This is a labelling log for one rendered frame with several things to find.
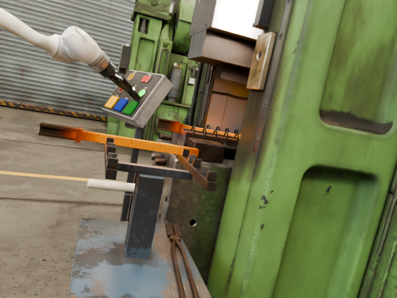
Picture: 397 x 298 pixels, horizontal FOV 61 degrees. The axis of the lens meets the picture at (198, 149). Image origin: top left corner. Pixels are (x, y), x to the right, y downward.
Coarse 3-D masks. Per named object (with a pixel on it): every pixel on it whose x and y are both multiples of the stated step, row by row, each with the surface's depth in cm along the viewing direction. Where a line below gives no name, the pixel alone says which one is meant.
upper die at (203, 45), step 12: (192, 36) 137; (204, 36) 121; (216, 36) 121; (228, 36) 122; (192, 48) 134; (204, 48) 121; (216, 48) 122; (228, 48) 123; (240, 48) 125; (252, 48) 126; (204, 60) 133; (216, 60) 125; (228, 60) 124; (240, 60) 126
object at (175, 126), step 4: (160, 120) 129; (164, 120) 128; (168, 120) 129; (172, 120) 131; (160, 124) 129; (164, 124) 129; (168, 124) 130; (172, 124) 130; (176, 124) 131; (180, 124) 130; (160, 128) 129; (164, 128) 130; (168, 128) 130; (172, 128) 131; (176, 128) 131; (180, 128) 130; (188, 128) 132; (196, 128) 133; (200, 128) 133; (176, 132) 131; (212, 132) 135; (220, 132) 136; (228, 132) 140; (236, 136) 138
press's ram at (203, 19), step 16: (208, 0) 123; (224, 0) 114; (240, 0) 116; (256, 0) 118; (208, 16) 120; (224, 16) 116; (240, 16) 117; (192, 32) 138; (224, 32) 119; (240, 32) 118; (256, 32) 120
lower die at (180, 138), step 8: (184, 128) 130; (176, 136) 138; (184, 136) 127; (200, 136) 127; (208, 136) 128; (224, 136) 135; (232, 136) 137; (176, 144) 136; (184, 144) 126; (232, 144) 132
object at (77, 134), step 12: (48, 132) 87; (60, 132) 88; (72, 132) 88; (84, 132) 88; (96, 132) 91; (120, 144) 91; (132, 144) 92; (144, 144) 93; (156, 144) 94; (168, 144) 96
